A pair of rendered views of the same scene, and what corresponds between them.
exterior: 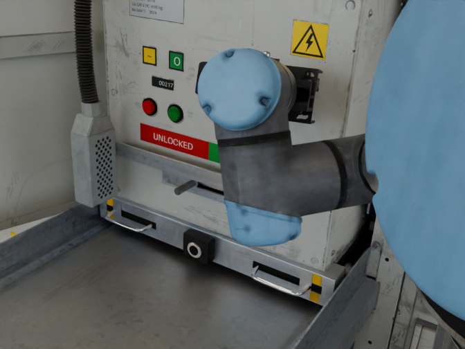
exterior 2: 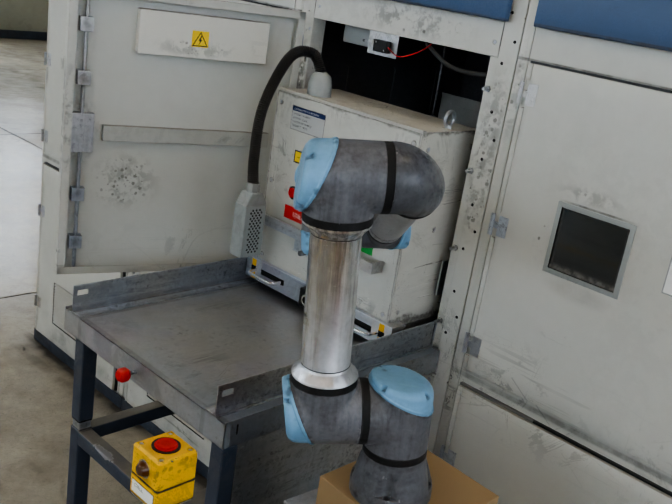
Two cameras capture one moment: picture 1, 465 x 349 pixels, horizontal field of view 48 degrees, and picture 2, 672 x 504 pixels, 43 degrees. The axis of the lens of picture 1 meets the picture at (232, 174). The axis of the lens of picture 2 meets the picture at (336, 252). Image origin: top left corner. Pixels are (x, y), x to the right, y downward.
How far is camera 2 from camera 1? 1.22 m
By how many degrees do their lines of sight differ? 12
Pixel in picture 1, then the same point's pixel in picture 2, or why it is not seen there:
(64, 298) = (208, 312)
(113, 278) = (245, 309)
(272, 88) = not seen: hidden behind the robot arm
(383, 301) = (441, 367)
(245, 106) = not seen: hidden behind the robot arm
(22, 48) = (214, 139)
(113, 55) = (275, 153)
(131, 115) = (280, 198)
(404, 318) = (454, 382)
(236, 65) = not seen: hidden behind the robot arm
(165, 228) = (290, 285)
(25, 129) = (204, 198)
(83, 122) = (245, 196)
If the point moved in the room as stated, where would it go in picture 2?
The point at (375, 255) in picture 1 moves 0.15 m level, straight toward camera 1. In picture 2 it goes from (439, 329) to (411, 346)
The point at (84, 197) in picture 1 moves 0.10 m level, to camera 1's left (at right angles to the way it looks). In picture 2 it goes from (236, 249) to (201, 241)
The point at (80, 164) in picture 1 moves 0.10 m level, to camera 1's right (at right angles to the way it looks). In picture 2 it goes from (238, 225) to (274, 233)
